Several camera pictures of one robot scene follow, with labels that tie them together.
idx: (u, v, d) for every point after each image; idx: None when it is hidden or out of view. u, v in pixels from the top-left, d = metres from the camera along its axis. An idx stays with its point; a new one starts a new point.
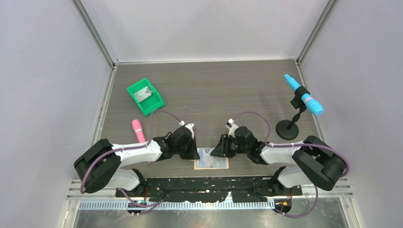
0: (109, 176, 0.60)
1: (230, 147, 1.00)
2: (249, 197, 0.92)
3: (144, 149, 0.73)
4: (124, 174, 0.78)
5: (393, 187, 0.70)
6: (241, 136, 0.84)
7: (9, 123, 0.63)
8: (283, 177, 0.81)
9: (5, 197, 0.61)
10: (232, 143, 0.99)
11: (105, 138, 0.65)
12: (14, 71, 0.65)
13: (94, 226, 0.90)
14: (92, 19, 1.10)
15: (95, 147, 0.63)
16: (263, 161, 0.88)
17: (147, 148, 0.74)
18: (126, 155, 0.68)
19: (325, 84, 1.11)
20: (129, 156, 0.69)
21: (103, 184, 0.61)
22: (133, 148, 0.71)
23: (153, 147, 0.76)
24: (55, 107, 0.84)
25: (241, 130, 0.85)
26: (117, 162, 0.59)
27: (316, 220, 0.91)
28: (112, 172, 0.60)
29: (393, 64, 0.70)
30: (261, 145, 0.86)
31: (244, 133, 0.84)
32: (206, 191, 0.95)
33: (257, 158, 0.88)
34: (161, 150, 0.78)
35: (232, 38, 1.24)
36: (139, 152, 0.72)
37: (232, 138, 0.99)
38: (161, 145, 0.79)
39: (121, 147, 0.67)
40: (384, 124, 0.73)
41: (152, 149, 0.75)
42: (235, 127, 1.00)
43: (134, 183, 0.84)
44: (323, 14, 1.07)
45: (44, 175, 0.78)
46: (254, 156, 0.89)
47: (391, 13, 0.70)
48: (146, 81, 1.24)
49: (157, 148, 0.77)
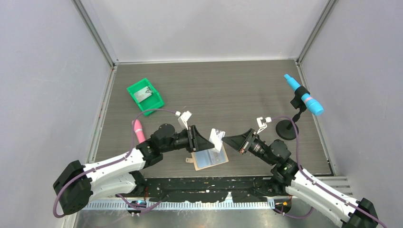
0: (82, 199, 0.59)
1: (253, 147, 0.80)
2: (249, 197, 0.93)
3: (123, 163, 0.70)
4: (111, 184, 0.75)
5: (393, 188, 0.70)
6: (280, 156, 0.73)
7: (9, 123, 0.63)
8: (289, 188, 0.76)
9: (6, 198, 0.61)
10: (257, 144, 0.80)
11: (76, 161, 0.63)
12: (14, 71, 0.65)
13: (94, 226, 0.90)
14: (92, 19, 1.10)
15: (67, 170, 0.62)
16: (287, 181, 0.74)
17: (127, 160, 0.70)
18: (100, 175, 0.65)
19: (325, 84, 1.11)
20: (104, 175, 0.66)
21: (80, 205, 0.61)
22: (110, 166, 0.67)
23: (133, 158, 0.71)
24: (55, 106, 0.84)
25: (281, 147, 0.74)
26: (85, 187, 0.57)
27: (317, 220, 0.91)
28: (84, 196, 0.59)
29: (393, 64, 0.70)
30: (289, 165, 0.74)
31: (283, 154, 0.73)
32: (206, 191, 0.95)
33: (282, 176, 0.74)
34: (144, 159, 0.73)
35: (232, 38, 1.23)
36: (117, 168, 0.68)
37: (259, 140, 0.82)
38: (145, 152, 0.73)
39: (94, 167, 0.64)
40: (384, 123, 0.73)
41: (132, 161, 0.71)
42: (262, 129, 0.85)
43: (129, 186, 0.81)
44: (323, 14, 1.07)
45: (44, 174, 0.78)
46: (277, 173, 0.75)
47: (390, 13, 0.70)
48: (146, 81, 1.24)
49: (138, 159, 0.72)
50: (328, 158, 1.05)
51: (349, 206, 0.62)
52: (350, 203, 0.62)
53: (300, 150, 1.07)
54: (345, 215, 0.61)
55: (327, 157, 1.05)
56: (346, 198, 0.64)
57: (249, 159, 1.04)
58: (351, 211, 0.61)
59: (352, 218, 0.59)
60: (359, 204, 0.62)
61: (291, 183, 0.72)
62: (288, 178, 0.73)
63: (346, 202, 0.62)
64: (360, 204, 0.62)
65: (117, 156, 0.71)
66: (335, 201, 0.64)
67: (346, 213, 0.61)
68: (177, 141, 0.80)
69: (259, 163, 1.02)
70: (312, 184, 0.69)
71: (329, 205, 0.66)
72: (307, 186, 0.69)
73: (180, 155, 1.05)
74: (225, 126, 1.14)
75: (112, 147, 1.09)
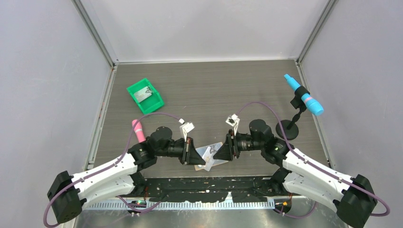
0: (73, 208, 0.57)
1: (240, 146, 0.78)
2: (249, 197, 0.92)
3: (113, 170, 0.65)
4: (106, 189, 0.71)
5: (393, 188, 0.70)
6: (259, 130, 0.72)
7: (10, 123, 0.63)
8: (287, 184, 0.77)
9: (6, 198, 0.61)
10: (242, 140, 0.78)
11: (65, 171, 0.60)
12: (14, 71, 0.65)
13: (94, 226, 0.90)
14: (92, 19, 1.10)
15: (56, 180, 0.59)
16: (279, 162, 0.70)
17: (117, 166, 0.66)
18: (89, 184, 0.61)
19: (325, 83, 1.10)
20: (93, 184, 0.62)
21: (72, 214, 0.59)
22: (99, 174, 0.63)
23: (124, 164, 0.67)
24: (55, 107, 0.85)
25: (259, 125, 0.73)
26: (72, 199, 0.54)
27: (316, 220, 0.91)
28: (75, 205, 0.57)
29: (393, 64, 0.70)
30: (280, 145, 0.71)
31: (262, 128, 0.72)
32: (206, 191, 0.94)
33: (273, 158, 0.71)
34: (135, 164, 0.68)
35: (232, 38, 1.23)
36: (107, 176, 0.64)
37: (241, 136, 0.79)
38: (137, 156, 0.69)
39: (82, 177, 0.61)
40: (385, 124, 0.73)
41: (123, 167, 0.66)
42: (237, 125, 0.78)
43: (129, 188, 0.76)
44: (323, 13, 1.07)
45: (44, 174, 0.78)
46: (268, 155, 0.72)
47: (390, 12, 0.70)
48: (146, 81, 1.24)
49: (129, 163, 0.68)
50: (328, 158, 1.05)
51: (342, 183, 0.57)
52: (344, 179, 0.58)
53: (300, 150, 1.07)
54: (338, 193, 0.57)
55: (327, 157, 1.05)
56: (339, 175, 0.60)
57: (249, 159, 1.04)
58: (345, 188, 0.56)
59: (345, 195, 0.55)
60: (354, 181, 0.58)
61: (283, 164, 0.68)
62: (279, 159, 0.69)
63: (339, 179, 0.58)
64: (355, 181, 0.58)
65: (107, 162, 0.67)
66: (328, 178, 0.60)
67: (339, 190, 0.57)
68: (172, 148, 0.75)
69: (259, 163, 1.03)
70: (303, 163, 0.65)
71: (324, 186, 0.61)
72: (298, 166, 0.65)
73: None
74: (225, 127, 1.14)
75: (112, 147, 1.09)
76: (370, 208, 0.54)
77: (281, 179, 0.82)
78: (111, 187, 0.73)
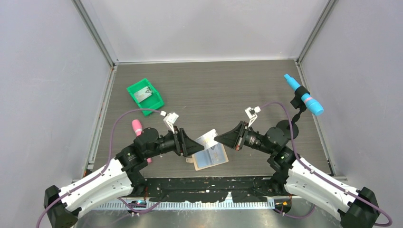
0: (67, 219, 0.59)
1: (247, 139, 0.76)
2: (249, 197, 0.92)
3: (101, 178, 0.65)
4: (102, 194, 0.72)
5: (393, 188, 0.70)
6: (276, 143, 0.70)
7: (10, 123, 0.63)
8: (288, 186, 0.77)
9: (7, 198, 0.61)
10: (251, 136, 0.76)
11: (53, 185, 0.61)
12: (14, 71, 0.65)
13: (94, 226, 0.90)
14: (92, 19, 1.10)
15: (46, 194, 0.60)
16: (284, 170, 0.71)
17: (104, 175, 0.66)
18: (76, 196, 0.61)
19: (325, 84, 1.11)
20: (81, 195, 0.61)
21: (70, 223, 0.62)
22: (86, 185, 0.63)
23: (112, 172, 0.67)
24: (55, 107, 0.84)
25: (278, 134, 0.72)
26: (60, 214, 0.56)
27: (316, 220, 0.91)
28: (68, 217, 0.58)
29: (393, 64, 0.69)
30: (286, 154, 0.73)
31: (280, 140, 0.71)
32: (206, 191, 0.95)
33: (278, 166, 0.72)
34: (124, 171, 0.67)
35: (232, 38, 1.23)
36: (95, 185, 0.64)
37: (252, 132, 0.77)
38: (126, 160, 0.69)
39: (68, 191, 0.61)
40: (385, 124, 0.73)
41: (110, 175, 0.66)
42: (253, 120, 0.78)
43: (126, 190, 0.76)
44: (324, 14, 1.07)
45: (44, 174, 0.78)
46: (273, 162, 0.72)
47: (390, 13, 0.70)
48: (146, 81, 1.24)
49: (117, 170, 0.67)
50: (328, 158, 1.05)
51: (349, 195, 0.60)
52: (350, 192, 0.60)
53: (301, 150, 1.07)
54: (343, 204, 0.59)
55: (327, 157, 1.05)
56: (345, 187, 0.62)
57: (249, 159, 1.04)
58: (351, 201, 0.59)
59: (351, 208, 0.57)
60: (359, 193, 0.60)
61: (289, 172, 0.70)
62: (285, 167, 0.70)
63: (345, 191, 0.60)
64: (360, 193, 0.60)
65: (94, 171, 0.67)
66: (334, 190, 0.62)
67: (345, 202, 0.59)
68: (164, 144, 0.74)
69: (259, 163, 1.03)
70: (310, 173, 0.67)
71: (329, 196, 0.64)
72: (304, 175, 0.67)
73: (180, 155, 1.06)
74: (225, 126, 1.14)
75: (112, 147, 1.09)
76: (374, 219, 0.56)
77: (282, 181, 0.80)
78: (110, 191, 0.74)
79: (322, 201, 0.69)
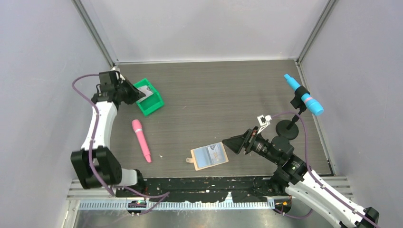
0: (112, 159, 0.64)
1: (255, 146, 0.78)
2: (249, 197, 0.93)
3: (102, 117, 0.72)
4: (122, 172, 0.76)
5: (393, 188, 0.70)
6: (281, 150, 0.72)
7: (10, 123, 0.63)
8: (290, 189, 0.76)
9: (7, 198, 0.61)
10: (259, 142, 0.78)
11: (72, 153, 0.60)
12: (14, 72, 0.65)
13: (94, 226, 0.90)
14: (92, 19, 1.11)
15: (78, 165, 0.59)
16: (293, 179, 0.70)
17: (102, 114, 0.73)
18: (101, 137, 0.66)
19: (325, 83, 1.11)
20: (103, 135, 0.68)
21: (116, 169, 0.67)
22: (98, 128, 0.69)
23: (103, 109, 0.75)
24: (55, 107, 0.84)
25: (283, 142, 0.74)
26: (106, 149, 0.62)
27: (316, 220, 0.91)
28: (111, 156, 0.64)
29: (393, 64, 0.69)
30: (297, 163, 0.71)
31: (285, 148, 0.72)
32: (206, 191, 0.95)
33: (288, 175, 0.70)
34: (110, 101, 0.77)
35: (232, 38, 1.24)
36: (104, 123, 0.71)
37: (260, 137, 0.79)
38: (103, 97, 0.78)
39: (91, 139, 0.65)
40: (385, 124, 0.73)
41: (105, 108, 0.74)
42: (264, 128, 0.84)
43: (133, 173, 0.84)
44: (323, 14, 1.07)
45: (44, 174, 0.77)
46: (283, 172, 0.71)
47: (391, 13, 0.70)
48: (146, 81, 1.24)
49: (104, 105, 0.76)
50: (328, 158, 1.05)
51: (356, 214, 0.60)
52: (358, 211, 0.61)
53: (301, 150, 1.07)
54: (351, 223, 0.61)
55: (327, 157, 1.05)
56: (354, 206, 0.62)
57: (250, 159, 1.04)
58: (358, 220, 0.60)
59: None
60: (367, 213, 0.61)
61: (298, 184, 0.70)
62: (295, 177, 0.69)
63: (354, 211, 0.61)
64: (367, 213, 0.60)
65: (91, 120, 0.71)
66: (342, 208, 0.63)
67: (352, 221, 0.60)
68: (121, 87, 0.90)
69: (259, 163, 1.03)
70: (321, 187, 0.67)
71: (336, 212, 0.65)
72: (315, 189, 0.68)
73: (180, 155, 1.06)
74: (225, 126, 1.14)
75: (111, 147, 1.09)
76: None
77: (283, 183, 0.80)
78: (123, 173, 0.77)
79: (324, 211, 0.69)
